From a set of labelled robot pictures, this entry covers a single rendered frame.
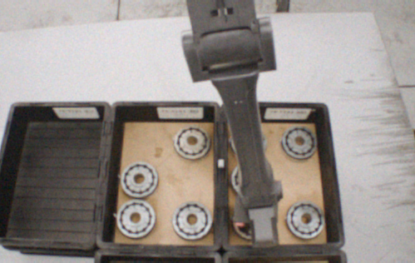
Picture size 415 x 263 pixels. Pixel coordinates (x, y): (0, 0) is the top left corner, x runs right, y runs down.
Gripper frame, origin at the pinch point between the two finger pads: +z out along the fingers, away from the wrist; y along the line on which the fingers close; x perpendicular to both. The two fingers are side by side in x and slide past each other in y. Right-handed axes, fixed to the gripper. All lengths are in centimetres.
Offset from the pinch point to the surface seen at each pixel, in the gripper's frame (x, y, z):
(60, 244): -11.9, -46.1, -6.3
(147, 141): 20.8, -30.3, 3.9
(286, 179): 12.5, 9.5, 4.2
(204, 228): -3.3, -12.1, 1.1
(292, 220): 0.3, 10.5, 1.3
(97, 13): 142, -93, 87
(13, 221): -6, -65, 4
